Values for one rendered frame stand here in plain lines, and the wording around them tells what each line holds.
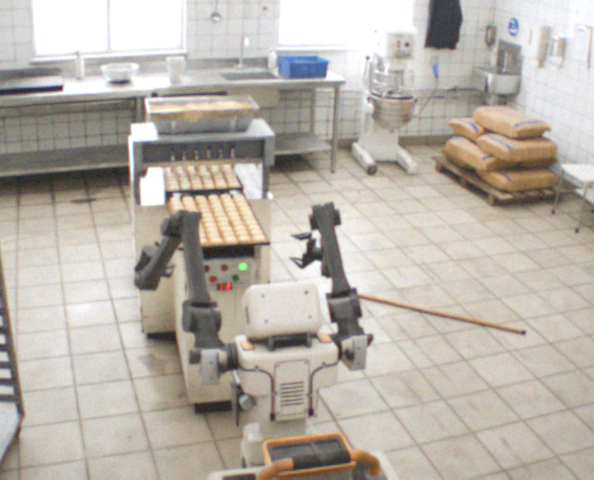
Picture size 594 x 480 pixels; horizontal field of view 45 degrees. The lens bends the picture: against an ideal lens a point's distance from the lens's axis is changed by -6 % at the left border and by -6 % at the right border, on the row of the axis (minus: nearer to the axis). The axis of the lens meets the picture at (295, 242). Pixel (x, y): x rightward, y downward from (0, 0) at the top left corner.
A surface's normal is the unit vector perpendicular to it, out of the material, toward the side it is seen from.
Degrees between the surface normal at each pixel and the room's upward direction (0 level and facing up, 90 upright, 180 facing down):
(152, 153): 90
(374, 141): 90
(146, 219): 90
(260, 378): 82
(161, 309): 90
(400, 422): 0
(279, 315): 47
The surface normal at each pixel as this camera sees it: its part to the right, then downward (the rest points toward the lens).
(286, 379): 0.24, 0.26
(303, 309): 0.20, -0.33
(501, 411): 0.04, -0.91
